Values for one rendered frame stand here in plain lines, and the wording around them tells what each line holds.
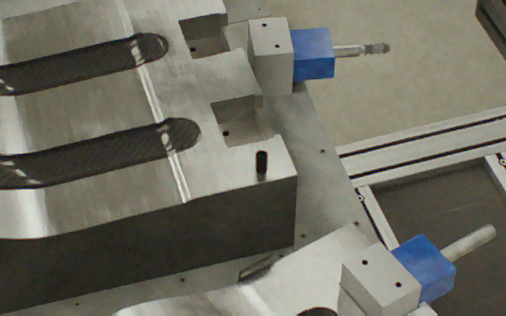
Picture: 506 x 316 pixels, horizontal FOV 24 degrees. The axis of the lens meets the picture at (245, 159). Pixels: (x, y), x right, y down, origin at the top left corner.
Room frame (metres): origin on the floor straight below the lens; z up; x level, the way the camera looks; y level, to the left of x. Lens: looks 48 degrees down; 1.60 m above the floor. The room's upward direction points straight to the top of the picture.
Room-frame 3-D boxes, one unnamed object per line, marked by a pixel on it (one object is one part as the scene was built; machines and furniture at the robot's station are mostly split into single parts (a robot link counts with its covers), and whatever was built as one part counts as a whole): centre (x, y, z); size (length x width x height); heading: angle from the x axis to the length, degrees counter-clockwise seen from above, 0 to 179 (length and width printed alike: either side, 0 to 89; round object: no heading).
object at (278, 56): (0.84, -0.07, 0.83); 0.13 x 0.05 x 0.05; 97
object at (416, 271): (0.56, -0.14, 0.86); 0.13 x 0.05 x 0.05; 124
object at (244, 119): (0.69, 0.00, 0.87); 0.05 x 0.05 x 0.04; 16
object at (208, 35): (0.79, 0.03, 0.87); 0.05 x 0.05 x 0.04; 16
